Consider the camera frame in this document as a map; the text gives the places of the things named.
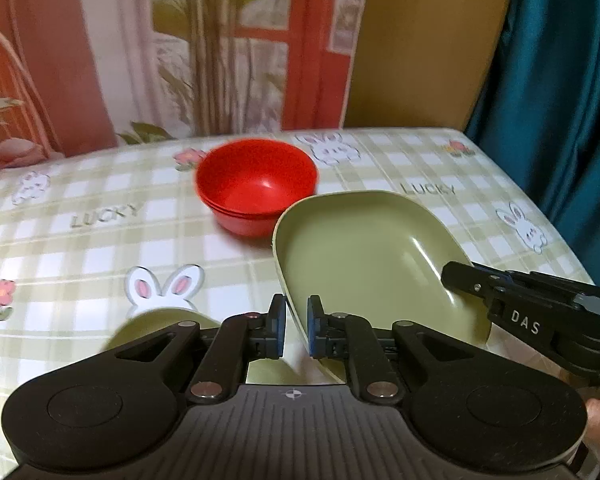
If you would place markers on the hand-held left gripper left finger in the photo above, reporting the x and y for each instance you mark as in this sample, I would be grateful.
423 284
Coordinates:
276 327

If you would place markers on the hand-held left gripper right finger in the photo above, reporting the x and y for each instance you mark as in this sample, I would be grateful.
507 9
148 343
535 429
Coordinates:
313 327

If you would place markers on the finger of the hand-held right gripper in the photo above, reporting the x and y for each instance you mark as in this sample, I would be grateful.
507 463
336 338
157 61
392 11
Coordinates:
462 277

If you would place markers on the green square plate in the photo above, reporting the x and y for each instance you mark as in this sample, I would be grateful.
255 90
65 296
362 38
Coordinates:
375 260

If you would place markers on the teal curtain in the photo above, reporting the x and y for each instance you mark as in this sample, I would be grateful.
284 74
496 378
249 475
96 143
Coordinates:
560 110

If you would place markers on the checked rabbit print tablecloth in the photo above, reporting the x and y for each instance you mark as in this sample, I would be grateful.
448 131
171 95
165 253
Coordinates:
80 260

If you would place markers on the yellow wooden panel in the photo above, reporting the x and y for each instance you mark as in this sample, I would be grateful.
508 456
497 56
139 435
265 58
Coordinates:
420 45

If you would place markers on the printed wall cloth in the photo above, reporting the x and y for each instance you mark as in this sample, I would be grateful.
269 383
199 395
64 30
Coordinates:
130 50

